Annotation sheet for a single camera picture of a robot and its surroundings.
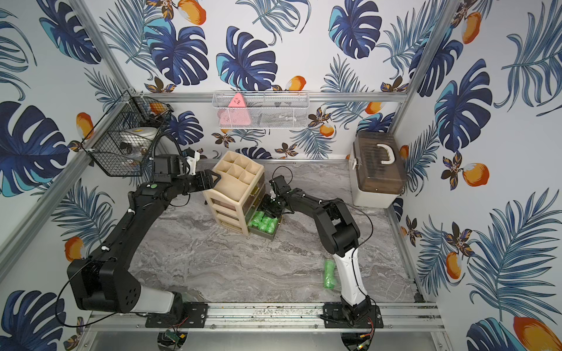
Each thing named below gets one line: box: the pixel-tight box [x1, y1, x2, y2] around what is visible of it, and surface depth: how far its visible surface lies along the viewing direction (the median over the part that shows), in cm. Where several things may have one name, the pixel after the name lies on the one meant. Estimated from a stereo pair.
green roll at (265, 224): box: [257, 216, 273, 233], surface depth 94 cm
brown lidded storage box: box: [350, 130, 407, 209], surface depth 97 cm
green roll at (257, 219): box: [248, 210, 265, 227], surface depth 94 cm
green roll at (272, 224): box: [267, 216, 279, 234], surface depth 94 cm
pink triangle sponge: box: [217, 92, 251, 126], surface depth 92 cm
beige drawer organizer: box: [203, 150, 266, 236], surface depth 84 cm
